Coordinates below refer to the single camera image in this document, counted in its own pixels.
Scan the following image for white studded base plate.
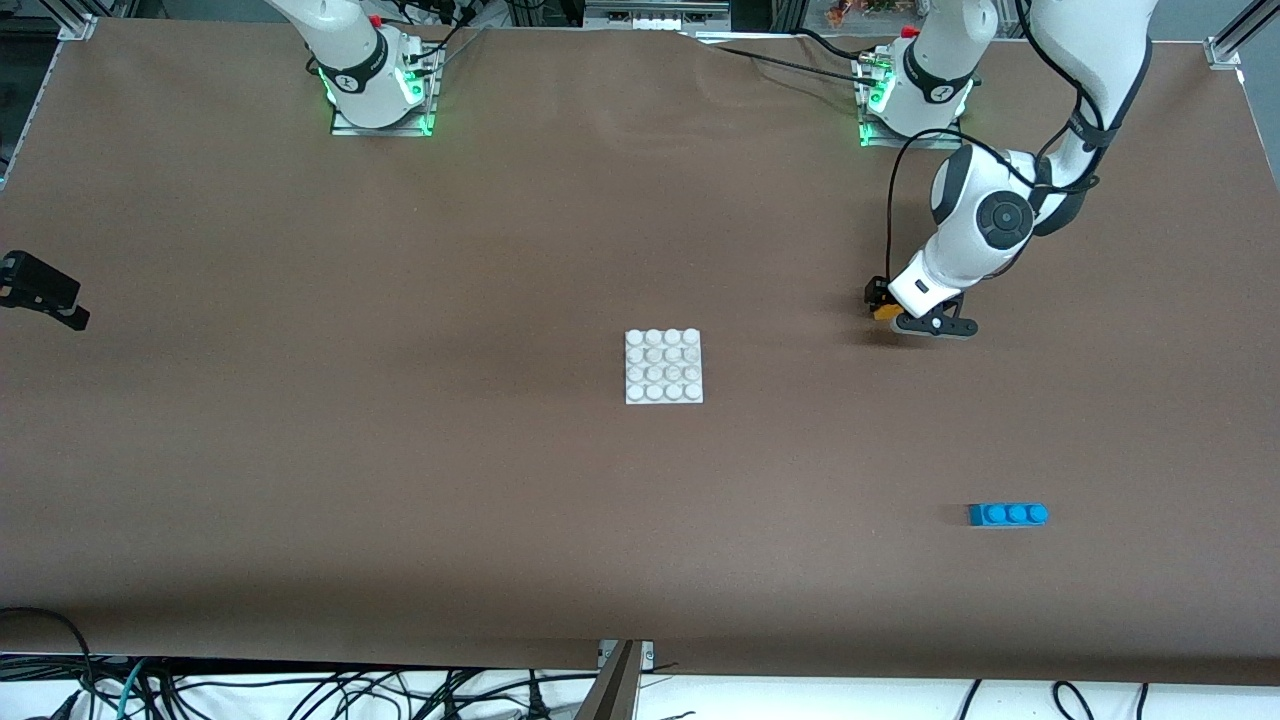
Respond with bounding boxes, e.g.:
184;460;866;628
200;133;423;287
624;328;705;406

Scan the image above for blue three-stud block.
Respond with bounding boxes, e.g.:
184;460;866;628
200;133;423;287
968;502;1050;528

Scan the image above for brown table cover cloth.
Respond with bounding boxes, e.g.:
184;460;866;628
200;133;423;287
0;18;1280;691

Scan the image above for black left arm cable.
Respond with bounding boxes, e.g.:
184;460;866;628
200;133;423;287
883;0;1106;291

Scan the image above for black cable across cloth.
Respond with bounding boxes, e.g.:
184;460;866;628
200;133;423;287
690;28;873;93

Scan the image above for aluminium frame profile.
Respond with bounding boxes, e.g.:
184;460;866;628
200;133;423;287
1204;0;1280;73
0;0;101;191

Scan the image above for black looped floor cable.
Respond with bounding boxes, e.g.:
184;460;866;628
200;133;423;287
0;606;97;720

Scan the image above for teal floor cable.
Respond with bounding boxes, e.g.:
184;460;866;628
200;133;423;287
113;658;151;720

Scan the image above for metal table edge bracket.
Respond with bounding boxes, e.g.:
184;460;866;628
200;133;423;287
575;640;657;720

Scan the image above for black tangled floor cables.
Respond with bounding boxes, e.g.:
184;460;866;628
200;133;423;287
150;665;601;720

